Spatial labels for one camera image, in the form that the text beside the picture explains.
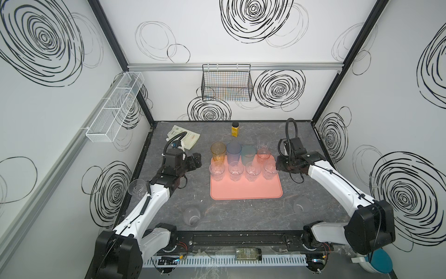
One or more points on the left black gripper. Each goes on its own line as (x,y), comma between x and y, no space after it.
(191,160)

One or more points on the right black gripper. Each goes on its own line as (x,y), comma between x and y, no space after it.
(283,164)

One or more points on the clear faceted glass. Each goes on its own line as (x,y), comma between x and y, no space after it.
(217,171)

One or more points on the amber plastic cup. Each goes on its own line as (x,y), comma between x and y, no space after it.
(218,151)

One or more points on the small clear glass front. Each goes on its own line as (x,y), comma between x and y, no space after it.
(269,170)

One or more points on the blue plastic cup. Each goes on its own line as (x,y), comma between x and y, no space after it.
(233,152)

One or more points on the pink plastic tray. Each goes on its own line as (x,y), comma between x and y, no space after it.
(227,189)

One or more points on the teal plastic cup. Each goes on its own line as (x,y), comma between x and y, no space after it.
(248,153)

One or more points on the clear cup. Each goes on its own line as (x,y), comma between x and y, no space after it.
(191,216)

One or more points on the clear wine glass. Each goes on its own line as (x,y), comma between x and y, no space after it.
(138,189)

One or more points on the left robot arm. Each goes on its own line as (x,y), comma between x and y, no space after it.
(121,252)

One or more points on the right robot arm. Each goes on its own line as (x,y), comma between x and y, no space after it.
(371,224)

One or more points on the white sugar refill pouch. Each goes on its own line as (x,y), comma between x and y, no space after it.
(190,139)

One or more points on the yellow spice jar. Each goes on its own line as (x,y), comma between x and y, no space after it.
(235,129)

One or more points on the green circuit board box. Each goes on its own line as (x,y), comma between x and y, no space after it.
(248,254)

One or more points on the teal white kettle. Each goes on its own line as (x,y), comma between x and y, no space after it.
(379,262)

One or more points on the black wire basket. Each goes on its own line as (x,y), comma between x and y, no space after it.
(227,82)

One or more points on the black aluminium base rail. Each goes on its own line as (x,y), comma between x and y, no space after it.
(292,240)

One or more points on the clear acrylic wall shelf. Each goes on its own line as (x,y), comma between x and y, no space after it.
(111,117)

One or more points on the white slotted cable duct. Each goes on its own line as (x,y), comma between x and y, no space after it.
(227,261)

